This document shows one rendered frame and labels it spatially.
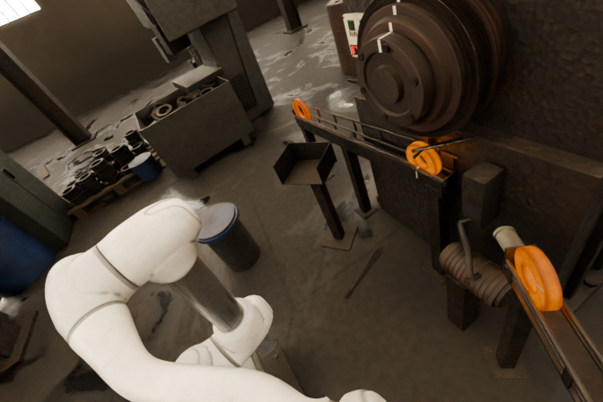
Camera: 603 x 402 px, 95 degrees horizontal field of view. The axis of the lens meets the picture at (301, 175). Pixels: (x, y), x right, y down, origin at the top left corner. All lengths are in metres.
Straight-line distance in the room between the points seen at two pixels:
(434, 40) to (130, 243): 0.84
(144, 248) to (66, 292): 0.14
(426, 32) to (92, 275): 0.92
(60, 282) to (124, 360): 0.21
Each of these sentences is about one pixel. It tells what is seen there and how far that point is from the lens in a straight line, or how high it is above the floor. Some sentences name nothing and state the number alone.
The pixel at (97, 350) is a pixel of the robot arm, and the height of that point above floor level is 1.13.
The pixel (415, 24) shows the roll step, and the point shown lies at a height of 1.27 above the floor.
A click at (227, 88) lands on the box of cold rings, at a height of 0.68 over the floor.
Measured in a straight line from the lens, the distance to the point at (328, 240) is 1.92.
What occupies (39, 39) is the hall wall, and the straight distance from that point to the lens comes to 10.91.
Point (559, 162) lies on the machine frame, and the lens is 1.00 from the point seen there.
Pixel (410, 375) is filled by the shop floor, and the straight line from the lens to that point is 1.56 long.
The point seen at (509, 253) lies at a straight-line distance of 0.99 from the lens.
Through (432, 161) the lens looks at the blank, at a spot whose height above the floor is 0.77.
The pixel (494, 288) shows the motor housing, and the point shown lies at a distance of 1.13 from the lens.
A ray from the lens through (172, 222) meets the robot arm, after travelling 0.69.
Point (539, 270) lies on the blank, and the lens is 0.88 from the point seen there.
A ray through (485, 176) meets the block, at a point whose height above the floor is 0.80.
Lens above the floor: 1.51
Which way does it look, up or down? 37 degrees down
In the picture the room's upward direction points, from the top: 25 degrees counter-clockwise
